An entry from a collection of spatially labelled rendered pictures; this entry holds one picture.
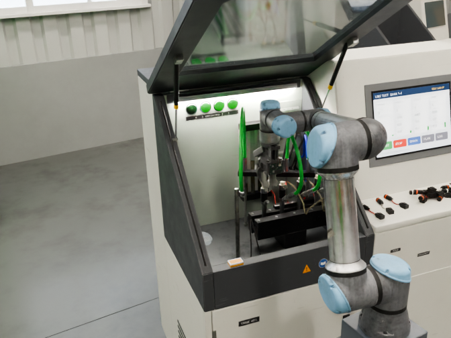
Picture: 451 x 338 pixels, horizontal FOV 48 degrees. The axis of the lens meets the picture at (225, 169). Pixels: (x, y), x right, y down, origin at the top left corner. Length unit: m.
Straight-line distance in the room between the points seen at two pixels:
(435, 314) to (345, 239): 1.15
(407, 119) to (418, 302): 0.79
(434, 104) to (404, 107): 0.16
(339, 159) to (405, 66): 1.02
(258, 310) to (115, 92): 4.24
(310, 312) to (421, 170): 0.82
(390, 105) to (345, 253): 0.97
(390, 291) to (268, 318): 0.62
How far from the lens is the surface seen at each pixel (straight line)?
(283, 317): 2.05
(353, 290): 1.48
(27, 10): 5.53
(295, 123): 1.75
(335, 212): 1.43
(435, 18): 6.46
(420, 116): 2.38
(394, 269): 1.54
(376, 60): 2.25
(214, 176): 2.25
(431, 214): 2.21
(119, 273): 3.58
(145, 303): 3.28
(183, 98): 2.07
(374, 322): 1.63
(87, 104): 5.81
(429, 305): 2.48
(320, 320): 2.15
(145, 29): 5.91
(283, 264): 1.90
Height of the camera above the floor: 1.96
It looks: 23 degrees down
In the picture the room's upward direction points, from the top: 2 degrees counter-clockwise
